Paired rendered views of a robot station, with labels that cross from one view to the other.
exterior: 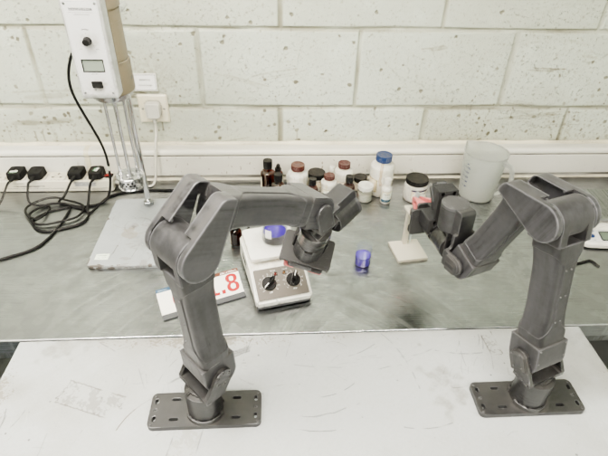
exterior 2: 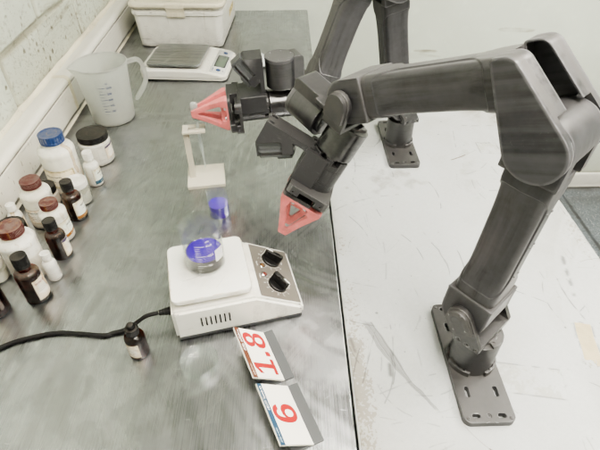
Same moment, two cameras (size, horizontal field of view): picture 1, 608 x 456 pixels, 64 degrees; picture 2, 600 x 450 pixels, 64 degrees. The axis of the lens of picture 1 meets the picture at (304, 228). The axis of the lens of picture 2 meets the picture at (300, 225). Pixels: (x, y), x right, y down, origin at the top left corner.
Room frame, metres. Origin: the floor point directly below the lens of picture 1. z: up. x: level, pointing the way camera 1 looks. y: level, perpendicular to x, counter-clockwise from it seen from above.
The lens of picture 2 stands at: (0.74, 0.58, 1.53)
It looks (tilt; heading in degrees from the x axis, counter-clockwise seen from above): 42 degrees down; 273
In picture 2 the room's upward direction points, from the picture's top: straight up
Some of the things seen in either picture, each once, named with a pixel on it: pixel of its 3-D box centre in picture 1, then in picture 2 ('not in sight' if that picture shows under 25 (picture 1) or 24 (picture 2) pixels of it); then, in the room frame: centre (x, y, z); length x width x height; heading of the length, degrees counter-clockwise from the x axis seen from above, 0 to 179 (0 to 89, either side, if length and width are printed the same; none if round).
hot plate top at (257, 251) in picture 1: (270, 242); (208, 268); (0.91, 0.08, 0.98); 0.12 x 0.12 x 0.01; 17
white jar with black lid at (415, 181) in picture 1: (415, 187); (95, 145); (1.26, -0.33, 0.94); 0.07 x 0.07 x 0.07
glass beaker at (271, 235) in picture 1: (273, 225); (201, 245); (0.92, 0.07, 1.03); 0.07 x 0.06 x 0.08; 16
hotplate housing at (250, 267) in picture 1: (273, 262); (227, 284); (0.89, 0.07, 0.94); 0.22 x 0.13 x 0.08; 17
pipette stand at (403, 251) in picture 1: (411, 232); (203, 153); (0.99, -0.27, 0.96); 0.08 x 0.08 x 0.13; 12
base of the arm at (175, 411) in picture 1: (204, 398); (474, 345); (0.51, 0.17, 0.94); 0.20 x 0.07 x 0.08; 94
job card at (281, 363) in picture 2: (223, 287); (262, 352); (0.82, 0.18, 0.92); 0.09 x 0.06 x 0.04; 116
